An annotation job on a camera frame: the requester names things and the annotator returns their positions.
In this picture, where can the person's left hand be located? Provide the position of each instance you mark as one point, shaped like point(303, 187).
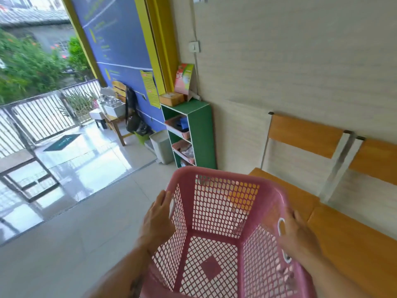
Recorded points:
point(156, 226)

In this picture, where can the person's right hand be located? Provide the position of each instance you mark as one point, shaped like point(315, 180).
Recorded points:
point(299, 245)

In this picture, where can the wooden chair white frame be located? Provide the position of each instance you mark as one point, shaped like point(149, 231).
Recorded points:
point(305, 134)
point(356, 251)

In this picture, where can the pink plastic laundry basket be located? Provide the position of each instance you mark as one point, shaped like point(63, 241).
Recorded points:
point(211, 268)

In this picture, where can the person's right forearm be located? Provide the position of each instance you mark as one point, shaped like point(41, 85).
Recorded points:
point(335, 285)

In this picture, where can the person's left forearm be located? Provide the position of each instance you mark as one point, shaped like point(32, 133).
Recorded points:
point(121, 276)

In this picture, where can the pink plastic tray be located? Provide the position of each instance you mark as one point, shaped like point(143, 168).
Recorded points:
point(178, 133)
point(186, 158)

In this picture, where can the small green bin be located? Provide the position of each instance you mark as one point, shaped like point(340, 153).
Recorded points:
point(142, 139)

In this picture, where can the green shelf unit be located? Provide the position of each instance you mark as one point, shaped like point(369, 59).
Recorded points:
point(203, 136)

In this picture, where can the blue plastic item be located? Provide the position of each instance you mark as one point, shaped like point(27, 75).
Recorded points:
point(184, 123)

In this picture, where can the black bag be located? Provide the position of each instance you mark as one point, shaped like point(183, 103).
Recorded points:
point(131, 114)

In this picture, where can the white plastic tub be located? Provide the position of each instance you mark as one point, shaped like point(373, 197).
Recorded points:
point(100, 105)
point(116, 111)

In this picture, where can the dark green doormat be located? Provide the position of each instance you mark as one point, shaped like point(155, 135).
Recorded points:
point(62, 142)

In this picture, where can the white stool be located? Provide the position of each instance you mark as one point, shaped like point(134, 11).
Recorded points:
point(95, 114)

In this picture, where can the tan cardboard box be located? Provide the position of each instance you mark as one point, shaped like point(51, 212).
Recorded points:
point(172, 99)

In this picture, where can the yellow paper notice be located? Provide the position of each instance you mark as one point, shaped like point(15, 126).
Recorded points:
point(150, 89)

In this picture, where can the wooden slatted bench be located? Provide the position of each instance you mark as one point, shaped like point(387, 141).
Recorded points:
point(119, 86)

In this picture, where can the spiky potted plant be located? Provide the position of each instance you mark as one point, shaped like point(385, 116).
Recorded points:
point(79, 102)

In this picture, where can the red green detergent bag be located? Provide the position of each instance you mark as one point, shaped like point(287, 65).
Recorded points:
point(183, 79)

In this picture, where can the metal bar gate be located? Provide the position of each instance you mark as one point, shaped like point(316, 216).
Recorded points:
point(40, 113)

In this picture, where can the blue information board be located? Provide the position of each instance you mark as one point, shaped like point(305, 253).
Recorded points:
point(118, 34)

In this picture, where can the green leafy tree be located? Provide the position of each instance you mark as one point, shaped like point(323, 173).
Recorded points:
point(28, 68)

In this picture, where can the grey neighbouring house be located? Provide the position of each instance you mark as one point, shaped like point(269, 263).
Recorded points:
point(31, 17)

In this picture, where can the white wall switch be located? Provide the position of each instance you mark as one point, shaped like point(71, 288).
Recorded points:
point(194, 47)

